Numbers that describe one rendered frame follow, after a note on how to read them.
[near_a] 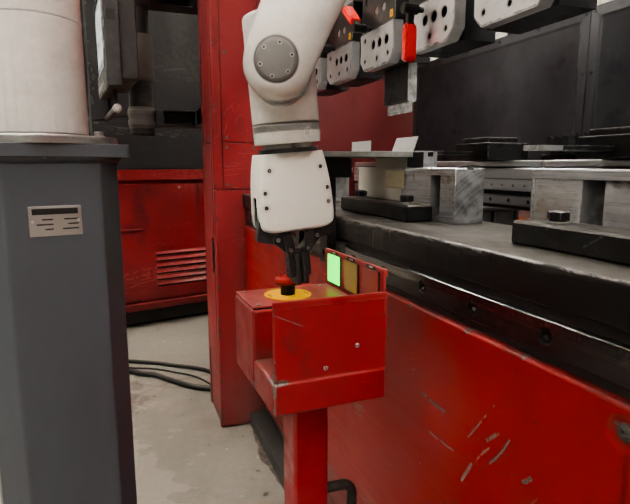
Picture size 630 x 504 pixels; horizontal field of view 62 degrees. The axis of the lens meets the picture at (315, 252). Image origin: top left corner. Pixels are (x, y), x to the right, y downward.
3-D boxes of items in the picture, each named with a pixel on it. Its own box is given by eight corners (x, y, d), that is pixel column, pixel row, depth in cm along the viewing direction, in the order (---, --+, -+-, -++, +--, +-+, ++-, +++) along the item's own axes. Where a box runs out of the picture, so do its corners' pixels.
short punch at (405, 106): (383, 116, 115) (384, 70, 113) (392, 116, 115) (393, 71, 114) (407, 111, 105) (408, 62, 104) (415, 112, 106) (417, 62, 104)
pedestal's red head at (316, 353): (236, 363, 85) (233, 253, 82) (327, 351, 91) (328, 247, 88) (273, 418, 66) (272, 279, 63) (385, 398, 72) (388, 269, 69)
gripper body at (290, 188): (313, 139, 72) (320, 221, 74) (240, 145, 68) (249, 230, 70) (336, 137, 65) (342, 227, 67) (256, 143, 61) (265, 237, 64)
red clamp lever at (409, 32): (398, 62, 93) (399, 3, 91) (418, 64, 94) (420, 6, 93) (403, 60, 91) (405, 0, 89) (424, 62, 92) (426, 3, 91)
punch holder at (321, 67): (301, 95, 154) (301, 35, 151) (328, 96, 156) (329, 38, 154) (320, 88, 140) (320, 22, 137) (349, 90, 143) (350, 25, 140)
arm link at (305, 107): (320, 118, 61) (318, 122, 70) (310, -3, 59) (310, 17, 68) (247, 124, 61) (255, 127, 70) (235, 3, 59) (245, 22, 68)
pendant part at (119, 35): (98, 99, 218) (92, 7, 212) (129, 101, 223) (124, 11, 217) (106, 85, 178) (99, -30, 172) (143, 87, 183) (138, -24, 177)
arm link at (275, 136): (308, 124, 72) (310, 146, 72) (244, 128, 69) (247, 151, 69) (333, 119, 64) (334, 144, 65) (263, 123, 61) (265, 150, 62)
